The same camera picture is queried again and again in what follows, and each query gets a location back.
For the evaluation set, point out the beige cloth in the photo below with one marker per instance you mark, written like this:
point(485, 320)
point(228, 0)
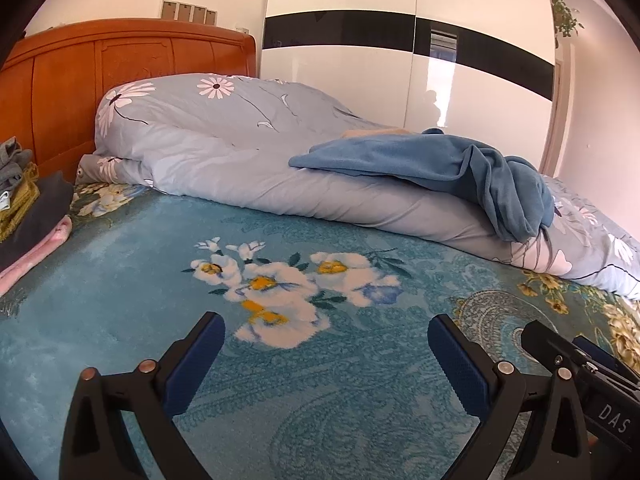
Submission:
point(380, 132)

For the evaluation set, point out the small picture frame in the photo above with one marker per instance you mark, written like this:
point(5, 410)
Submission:
point(199, 14)
point(211, 16)
point(169, 10)
point(185, 12)

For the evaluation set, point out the hanging green plant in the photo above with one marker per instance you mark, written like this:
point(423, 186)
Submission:
point(565, 17)

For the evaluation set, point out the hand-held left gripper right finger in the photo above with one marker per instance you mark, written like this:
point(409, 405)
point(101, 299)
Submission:
point(460, 365)

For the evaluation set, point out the grey floral pillow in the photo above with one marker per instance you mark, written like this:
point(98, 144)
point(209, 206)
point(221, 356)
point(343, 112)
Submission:
point(92, 170)

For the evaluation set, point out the teal floral bed blanket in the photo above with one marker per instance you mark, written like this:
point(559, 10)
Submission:
point(150, 285)

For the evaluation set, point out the white wardrobe with black stripe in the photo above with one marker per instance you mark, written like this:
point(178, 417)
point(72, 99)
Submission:
point(340, 85)

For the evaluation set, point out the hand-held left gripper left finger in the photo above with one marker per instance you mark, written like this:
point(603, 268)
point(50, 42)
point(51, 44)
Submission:
point(195, 360)

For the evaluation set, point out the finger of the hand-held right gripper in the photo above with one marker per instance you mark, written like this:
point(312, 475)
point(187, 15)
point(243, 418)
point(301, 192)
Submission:
point(605, 360)
point(550, 347)

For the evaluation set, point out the dark grey folded cloth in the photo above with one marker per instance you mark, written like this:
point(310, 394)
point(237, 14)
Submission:
point(40, 215)

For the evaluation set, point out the wooden door frame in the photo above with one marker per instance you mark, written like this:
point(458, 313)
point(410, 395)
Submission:
point(550, 135)

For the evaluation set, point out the wooden headboard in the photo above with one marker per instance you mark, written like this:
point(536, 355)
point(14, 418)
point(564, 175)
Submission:
point(150, 60)

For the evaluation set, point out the grey-blue floral duvet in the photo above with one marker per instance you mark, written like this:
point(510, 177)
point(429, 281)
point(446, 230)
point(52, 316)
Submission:
point(225, 160)

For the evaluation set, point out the blue fleece pants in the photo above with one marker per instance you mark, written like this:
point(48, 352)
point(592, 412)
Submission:
point(390, 160)

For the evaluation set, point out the yellow-green knit cloth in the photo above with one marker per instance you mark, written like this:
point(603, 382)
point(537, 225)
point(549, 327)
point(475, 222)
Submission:
point(20, 200)

